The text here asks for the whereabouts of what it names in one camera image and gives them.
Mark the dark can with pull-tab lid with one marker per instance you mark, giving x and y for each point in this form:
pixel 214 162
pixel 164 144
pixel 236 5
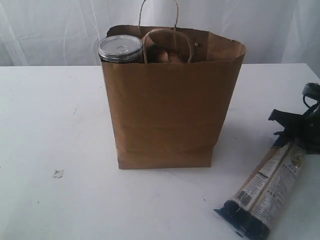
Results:
pixel 121 49

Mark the brown pouch with orange label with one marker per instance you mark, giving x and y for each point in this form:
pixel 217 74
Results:
pixel 156 53

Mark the long noodle package black ends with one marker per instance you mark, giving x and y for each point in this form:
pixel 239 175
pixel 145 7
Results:
pixel 253 210

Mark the silver wrist camera on right arm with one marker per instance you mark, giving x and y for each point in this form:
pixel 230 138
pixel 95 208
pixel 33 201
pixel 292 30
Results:
pixel 311 90

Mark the brown paper shopping bag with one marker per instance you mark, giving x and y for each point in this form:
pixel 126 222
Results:
pixel 170 115

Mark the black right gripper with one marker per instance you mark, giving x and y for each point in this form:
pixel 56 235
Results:
pixel 308 124

